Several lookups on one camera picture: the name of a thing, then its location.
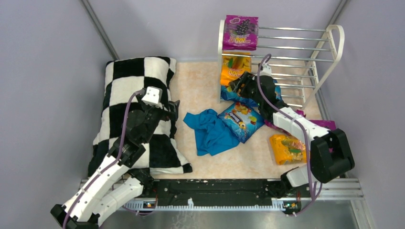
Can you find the purple candy bag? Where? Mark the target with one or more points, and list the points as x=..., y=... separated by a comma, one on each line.
x=240, y=33
x=282, y=123
x=325, y=123

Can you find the blue candy bag far left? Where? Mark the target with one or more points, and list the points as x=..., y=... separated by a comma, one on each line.
x=227, y=94

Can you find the orange candy bag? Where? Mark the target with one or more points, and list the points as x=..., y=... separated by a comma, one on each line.
x=288, y=149
x=233, y=66

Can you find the blue cloth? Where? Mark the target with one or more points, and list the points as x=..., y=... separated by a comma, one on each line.
x=212, y=136

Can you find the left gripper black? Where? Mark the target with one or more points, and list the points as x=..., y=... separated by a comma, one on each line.
x=165, y=111

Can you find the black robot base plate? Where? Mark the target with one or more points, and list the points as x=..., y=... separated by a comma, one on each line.
x=216, y=192

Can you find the white metal wire shelf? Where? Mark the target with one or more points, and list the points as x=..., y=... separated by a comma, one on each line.
x=302, y=60

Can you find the aluminium frame rail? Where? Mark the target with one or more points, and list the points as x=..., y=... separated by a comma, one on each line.
x=289, y=205

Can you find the black white checkered pillow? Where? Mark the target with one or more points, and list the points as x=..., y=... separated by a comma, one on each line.
x=126, y=82

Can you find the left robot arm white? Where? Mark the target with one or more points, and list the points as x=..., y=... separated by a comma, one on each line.
x=116, y=181

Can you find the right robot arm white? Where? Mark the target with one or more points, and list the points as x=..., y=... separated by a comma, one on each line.
x=328, y=153

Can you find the blue candy bag on floor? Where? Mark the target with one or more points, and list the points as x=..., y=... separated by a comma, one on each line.
x=242, y=120

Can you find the blue candy bag on shelf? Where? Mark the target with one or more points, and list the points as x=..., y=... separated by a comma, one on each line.
x=278, y=95

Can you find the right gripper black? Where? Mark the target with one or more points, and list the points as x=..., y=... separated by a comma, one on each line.
x=243, y=87

